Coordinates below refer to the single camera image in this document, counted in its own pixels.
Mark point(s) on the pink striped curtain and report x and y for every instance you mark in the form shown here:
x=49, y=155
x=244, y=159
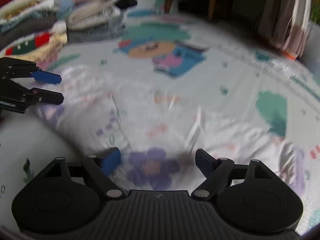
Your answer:
x=287, y=17

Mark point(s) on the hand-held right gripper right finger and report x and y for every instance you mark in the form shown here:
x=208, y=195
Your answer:
x=203, y=163

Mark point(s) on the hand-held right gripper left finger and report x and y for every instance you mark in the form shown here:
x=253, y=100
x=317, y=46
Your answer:
x=111, y=161

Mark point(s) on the pile of folded clothes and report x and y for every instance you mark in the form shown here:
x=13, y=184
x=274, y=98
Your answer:
x=37, y=17

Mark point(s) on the white cylindrical bin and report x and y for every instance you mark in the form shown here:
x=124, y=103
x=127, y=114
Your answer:
x=311, y=47

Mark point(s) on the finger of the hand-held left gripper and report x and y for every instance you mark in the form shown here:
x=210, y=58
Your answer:
x=46, y=77
x=50, y=97

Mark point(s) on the cartoon animal play mat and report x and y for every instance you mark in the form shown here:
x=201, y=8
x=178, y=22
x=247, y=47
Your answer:
x=220, y=80

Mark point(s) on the white floral garment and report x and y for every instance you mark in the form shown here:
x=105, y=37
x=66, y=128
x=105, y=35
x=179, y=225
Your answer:
x=162, y=120

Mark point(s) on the black cloth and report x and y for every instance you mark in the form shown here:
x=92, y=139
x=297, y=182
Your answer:
x=126, y=3

